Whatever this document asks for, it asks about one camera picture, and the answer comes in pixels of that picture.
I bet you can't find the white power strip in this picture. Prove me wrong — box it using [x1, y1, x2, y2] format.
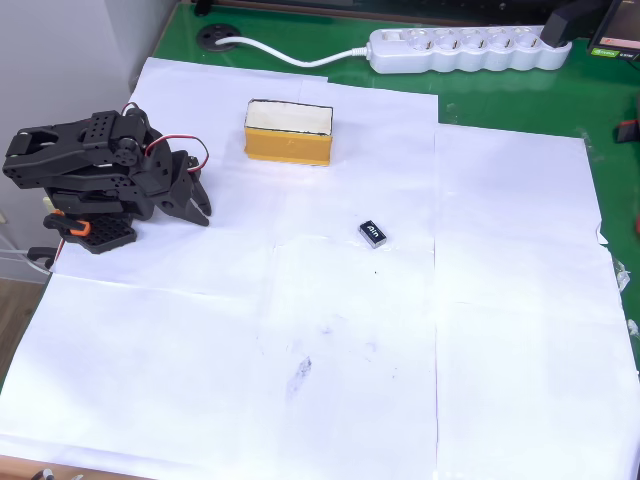
[368, 25, 574, 75]

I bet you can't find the black round cable grommet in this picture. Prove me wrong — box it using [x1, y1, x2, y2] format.
[196, 24, 243, 53]

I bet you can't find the yellow rectangular box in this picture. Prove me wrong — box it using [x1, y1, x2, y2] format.
[243, 98, 335, 168]

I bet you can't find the red black tool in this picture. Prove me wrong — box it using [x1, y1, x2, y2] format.
[614, 118, 640, 144]

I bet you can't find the black power adapter plug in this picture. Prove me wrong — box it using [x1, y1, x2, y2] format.
[542, 0, 616, 50]

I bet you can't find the white power strip cable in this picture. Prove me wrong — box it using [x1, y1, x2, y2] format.
[214, 36, 374, 68]

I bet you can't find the white taped paper cover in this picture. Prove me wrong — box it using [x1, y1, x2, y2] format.
[0, 56, 640, 480]

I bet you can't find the black device with green sticker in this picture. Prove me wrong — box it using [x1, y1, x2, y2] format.
[588, 0, 640, 64]

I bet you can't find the orange black table clamp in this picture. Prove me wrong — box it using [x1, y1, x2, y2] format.
[27, 209, 92, 271]

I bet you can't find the thin white cable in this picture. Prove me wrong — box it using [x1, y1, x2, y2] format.
[0, 246, 54, 275]

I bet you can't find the red servo cable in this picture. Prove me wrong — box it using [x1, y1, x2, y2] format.
[121, 101, 151, 132]
[146, 134, 209, 174]

